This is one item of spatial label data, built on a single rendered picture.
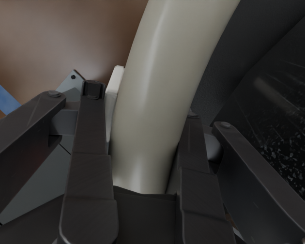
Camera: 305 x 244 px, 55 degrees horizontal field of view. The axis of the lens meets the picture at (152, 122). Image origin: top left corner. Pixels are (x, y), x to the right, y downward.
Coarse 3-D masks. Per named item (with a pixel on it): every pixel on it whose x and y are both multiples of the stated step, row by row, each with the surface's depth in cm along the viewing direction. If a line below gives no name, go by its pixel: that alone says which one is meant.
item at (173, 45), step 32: (160, 0) 10; (192, 0) 9; (224, 0) 10; (160, 32) 10; (192, 32) 10; (128, 64) 11; (160, 64) 10; (192, 64) 10; (128, 96) 11; (160, 96) 11; (192, 96) 11; (128, 128) 11; (160, 128) 11; (128, 160) 12; (160, 160) 12; (160, 192) 13
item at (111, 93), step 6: (120, 66) 22; (114, 72) 20; (120, 72) 20; (114, 78) 18; (120, 78) 19; (108, 84) 17; (114, 84) 17; (120, 84) 18; (108, 90) 16; (114, 90) 16; (108, 96) 16; (114, 96) 16; (108, 102) 16; (114, 102) 16; (108, 108) 16; (114, 108) 16; (108, 114) 16; (108, 120) 16; (108, 126) 16; (108, 132) 16; (108, 138) 17
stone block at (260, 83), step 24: (288, 48) 85; (264, 72) 87; (288, 72) 70; (240, 96) 89; (264, 96) 71; (288, 96) 59; (216, 120) 91; (240, 120) 73; (264, 120) 60; (288, 120) 52; (264, 144) 52; (288, 144) 47; (288, 168) 47
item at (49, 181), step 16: (64, 80) 125; (80, 80) 124; (64, 144) 91; (48, 160) 81; (64, 160) 86; (32, 176) 73; (48, 176) 77; (64, 176) 81; (32, 192) 69; (48, 192) 73; (16, 208) 63; (32, 208) 66; (0, 224) 58
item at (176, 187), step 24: (192, 120) 15; (192, 144) 12; (192, 168) 11; (168, 192) 11; (192, 192) 8; (216, 192) 8; (192, 216) 7; (216, 216) 7; (192, 240) 6; (216, 240) 6
